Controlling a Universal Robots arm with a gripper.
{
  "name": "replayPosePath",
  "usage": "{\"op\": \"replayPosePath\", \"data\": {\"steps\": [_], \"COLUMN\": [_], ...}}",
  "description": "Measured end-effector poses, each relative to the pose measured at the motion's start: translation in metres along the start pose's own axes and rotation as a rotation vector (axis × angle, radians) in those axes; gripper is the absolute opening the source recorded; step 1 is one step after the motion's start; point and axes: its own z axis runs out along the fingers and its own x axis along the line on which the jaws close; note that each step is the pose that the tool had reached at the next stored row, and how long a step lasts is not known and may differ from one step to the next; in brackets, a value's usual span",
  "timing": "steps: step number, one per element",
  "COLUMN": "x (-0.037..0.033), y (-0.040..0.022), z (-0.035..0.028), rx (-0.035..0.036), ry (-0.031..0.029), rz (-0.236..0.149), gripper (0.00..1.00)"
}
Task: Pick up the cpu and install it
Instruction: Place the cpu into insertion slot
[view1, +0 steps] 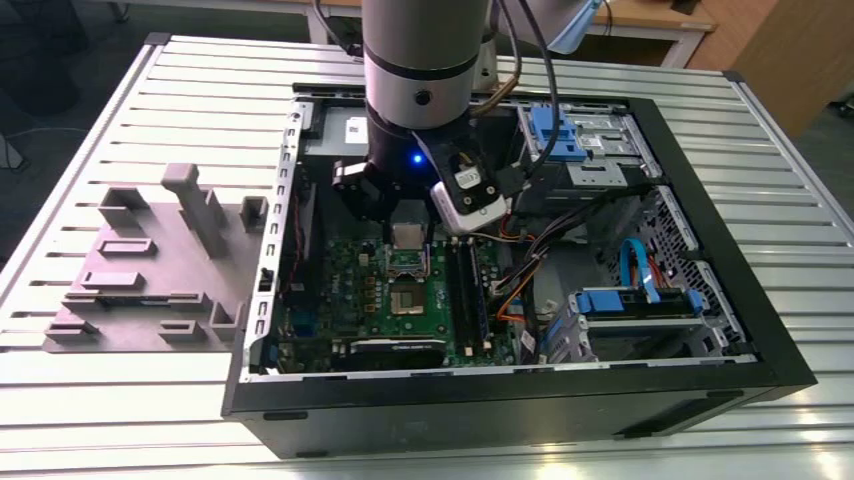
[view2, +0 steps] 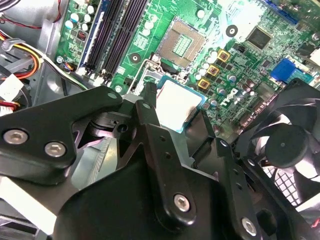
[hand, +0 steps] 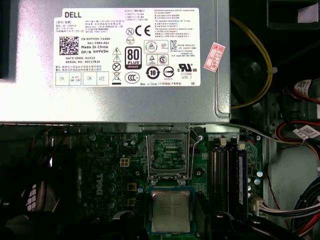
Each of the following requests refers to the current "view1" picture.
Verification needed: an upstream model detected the grey parts rack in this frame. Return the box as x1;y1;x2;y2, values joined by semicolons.
39;162;272;355

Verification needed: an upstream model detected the hard disk blue carrier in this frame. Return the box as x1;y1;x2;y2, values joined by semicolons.
565;287;705;321

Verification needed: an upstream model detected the green motherboard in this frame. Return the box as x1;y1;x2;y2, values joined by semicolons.
269;234;528;372

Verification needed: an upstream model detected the thick black cable bundle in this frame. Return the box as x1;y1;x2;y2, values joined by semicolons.
490;182;655;301

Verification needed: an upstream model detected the black white wire bundle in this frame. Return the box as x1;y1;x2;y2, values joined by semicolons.
476;224;535;246

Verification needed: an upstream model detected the black camera cable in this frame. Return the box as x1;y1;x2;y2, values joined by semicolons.
310;0;366;65
512;0;561;197

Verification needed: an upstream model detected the blue flat data cable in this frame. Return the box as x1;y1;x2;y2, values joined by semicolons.
617;238;663;304

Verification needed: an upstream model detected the blue plastic drive bracket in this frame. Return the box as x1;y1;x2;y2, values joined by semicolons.
529;107;593;163

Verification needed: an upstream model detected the orange data cable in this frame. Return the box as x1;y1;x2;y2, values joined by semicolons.
496;259;543;322

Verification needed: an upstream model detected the wooden cabinet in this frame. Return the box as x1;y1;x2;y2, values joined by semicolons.
685;0;854;141

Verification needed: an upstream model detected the grey metal disk bay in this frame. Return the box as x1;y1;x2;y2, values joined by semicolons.
543;292;743;365

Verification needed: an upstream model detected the metal socket cover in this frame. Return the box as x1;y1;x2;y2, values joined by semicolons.
384;247;429;280

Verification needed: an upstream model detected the grey metal drive cage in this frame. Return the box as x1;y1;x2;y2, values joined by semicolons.
509;103;663;217

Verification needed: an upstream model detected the black cable brass plug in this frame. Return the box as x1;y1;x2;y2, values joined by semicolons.
473;0;535;119

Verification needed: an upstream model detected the black graphics card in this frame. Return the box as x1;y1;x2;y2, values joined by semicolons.
329;337;446;372

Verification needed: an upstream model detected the grey power supply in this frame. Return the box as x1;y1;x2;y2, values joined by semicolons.
296;106;438;236

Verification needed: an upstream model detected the red black fan wire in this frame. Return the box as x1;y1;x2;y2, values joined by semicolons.
282;182;314;294

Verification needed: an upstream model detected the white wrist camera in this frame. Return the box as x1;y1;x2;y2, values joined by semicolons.
428;139;516;235

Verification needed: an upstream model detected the wooden desk white frame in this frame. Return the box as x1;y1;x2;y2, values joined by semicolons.
292;0;720;69

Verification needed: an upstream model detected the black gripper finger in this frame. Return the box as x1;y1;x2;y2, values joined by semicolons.
378;197;397;250
420;197;438;252

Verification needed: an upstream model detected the silver CPU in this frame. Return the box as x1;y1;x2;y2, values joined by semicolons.
390;222;428;250

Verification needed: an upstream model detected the black PC case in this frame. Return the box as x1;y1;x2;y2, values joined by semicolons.
218;82;819;460

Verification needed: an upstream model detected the black case fan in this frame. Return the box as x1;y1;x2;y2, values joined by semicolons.
277;164;320;307

